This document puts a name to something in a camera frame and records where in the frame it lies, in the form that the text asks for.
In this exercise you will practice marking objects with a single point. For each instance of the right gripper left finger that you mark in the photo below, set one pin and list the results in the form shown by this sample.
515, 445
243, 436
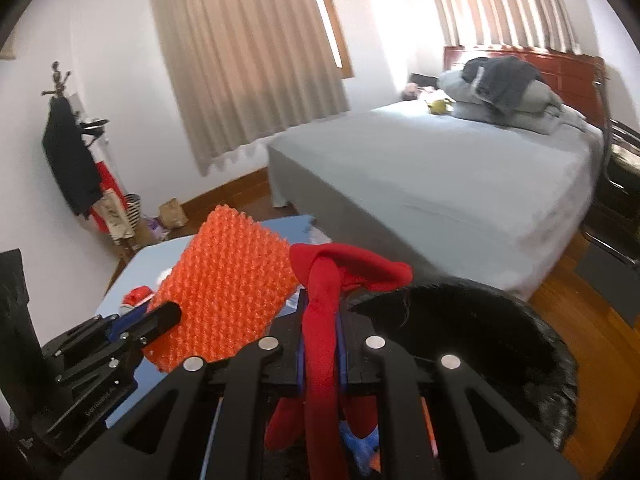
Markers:
204, 422

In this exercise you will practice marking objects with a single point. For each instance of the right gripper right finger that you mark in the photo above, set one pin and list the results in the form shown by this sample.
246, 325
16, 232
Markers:
478, 434

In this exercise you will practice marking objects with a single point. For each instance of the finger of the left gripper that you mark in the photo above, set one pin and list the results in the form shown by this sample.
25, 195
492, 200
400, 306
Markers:
81, 341
152, 325

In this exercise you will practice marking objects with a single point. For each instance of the red cloth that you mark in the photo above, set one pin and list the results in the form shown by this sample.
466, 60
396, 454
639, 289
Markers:
328, 271

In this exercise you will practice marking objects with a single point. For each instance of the orange bubble wrap square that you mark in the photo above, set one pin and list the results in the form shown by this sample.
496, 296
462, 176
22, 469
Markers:
230, 282

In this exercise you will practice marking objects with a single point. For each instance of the blue glove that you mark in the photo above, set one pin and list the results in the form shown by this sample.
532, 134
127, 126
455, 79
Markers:
364, 449

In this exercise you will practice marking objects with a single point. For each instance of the red plastic bag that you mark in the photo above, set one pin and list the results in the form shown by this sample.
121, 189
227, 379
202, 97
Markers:
136, 297

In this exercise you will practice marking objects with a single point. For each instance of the black-lined trash bin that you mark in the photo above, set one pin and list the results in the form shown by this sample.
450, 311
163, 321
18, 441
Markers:
500, 336

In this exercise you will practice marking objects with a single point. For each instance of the blue tree-print tablecloth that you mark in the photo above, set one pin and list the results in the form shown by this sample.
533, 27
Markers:
150, 266

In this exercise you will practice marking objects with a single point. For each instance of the brown paper bag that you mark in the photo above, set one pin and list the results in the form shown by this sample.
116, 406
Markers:
172, 215

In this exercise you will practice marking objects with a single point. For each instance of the canvas tote bag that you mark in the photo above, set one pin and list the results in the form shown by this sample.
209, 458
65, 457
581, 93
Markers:
110, 210

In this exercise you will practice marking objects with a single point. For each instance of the striped basket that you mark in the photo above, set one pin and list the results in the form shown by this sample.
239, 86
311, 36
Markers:
133, 202

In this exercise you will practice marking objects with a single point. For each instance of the red hanging garment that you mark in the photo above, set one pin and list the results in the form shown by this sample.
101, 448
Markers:
107, 181

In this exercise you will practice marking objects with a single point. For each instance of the black hanging jacket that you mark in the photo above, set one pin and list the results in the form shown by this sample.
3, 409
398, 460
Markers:
71, 163

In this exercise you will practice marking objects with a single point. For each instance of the black office chair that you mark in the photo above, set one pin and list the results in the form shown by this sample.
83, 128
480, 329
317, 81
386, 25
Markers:
612, 221

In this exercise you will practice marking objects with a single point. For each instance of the wooden coat rack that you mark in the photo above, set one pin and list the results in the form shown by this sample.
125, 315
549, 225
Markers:
90, 130

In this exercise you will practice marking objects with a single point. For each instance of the grey bed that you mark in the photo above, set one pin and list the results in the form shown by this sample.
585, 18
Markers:
446, 195

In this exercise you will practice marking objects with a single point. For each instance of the left beige curtain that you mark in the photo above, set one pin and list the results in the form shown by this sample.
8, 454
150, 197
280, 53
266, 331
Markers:
242, 70

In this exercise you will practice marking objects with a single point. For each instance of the beige curtain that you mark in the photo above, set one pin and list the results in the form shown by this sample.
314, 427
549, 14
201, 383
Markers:
530, 24
242, 70

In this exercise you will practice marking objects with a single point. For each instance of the pink plush toy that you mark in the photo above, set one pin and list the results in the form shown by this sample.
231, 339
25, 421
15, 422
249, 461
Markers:
411, 92

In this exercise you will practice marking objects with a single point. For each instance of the green plush toy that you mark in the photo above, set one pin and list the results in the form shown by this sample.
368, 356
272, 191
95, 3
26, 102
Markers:
441, 107

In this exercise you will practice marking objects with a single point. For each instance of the grey pillow stack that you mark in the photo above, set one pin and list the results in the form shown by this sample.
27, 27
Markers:
535, 108

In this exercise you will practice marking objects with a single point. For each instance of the dark grey folded blanket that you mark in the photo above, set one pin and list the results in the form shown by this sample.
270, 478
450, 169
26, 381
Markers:
500, 82

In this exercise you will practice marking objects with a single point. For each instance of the right beige curtain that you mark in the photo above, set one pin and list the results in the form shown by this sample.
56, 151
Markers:
530, 24

